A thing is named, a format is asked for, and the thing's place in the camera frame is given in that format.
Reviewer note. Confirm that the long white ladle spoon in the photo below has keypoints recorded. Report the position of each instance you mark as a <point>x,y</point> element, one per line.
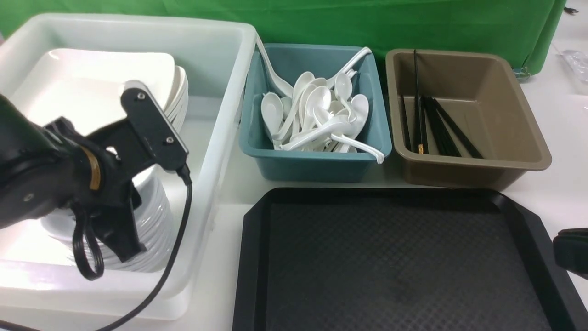
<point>283,87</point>

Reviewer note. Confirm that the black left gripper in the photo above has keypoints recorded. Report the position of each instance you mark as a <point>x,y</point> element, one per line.
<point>116,157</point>

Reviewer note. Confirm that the green backdrop cloth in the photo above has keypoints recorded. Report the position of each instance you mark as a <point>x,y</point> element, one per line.
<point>519,31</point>

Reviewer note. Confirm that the stack of white bowls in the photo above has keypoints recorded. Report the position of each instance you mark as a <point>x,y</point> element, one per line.
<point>153,221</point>

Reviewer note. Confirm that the clear plastic bag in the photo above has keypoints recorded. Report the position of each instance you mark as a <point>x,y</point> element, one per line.
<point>577,64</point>

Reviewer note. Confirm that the stack of white plates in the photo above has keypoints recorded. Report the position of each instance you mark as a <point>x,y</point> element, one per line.
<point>176,107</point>

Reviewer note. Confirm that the black serving tray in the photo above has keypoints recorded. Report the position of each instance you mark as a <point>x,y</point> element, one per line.
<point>399,259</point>

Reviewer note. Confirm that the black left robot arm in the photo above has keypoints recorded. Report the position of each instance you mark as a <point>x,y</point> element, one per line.
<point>44,168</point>

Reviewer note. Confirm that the large white plastic bin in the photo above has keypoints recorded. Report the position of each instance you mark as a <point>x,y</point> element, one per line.
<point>216,56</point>

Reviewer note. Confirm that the brown plastic bin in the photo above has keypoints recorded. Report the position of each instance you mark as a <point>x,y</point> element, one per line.
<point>482,95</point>

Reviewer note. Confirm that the pile of white spoons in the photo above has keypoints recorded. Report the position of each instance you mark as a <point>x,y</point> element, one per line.
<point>321,113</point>

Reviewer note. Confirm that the black chopsticks in bin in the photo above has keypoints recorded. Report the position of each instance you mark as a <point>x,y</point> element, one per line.
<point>442,126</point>

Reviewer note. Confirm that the white square rice plate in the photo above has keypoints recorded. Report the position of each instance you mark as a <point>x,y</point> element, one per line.
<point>84,86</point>

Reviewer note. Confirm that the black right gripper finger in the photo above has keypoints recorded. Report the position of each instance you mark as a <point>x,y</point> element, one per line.
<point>570,248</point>

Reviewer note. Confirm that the black chopstick gold tip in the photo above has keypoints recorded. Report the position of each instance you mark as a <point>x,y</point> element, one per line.
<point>419,124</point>

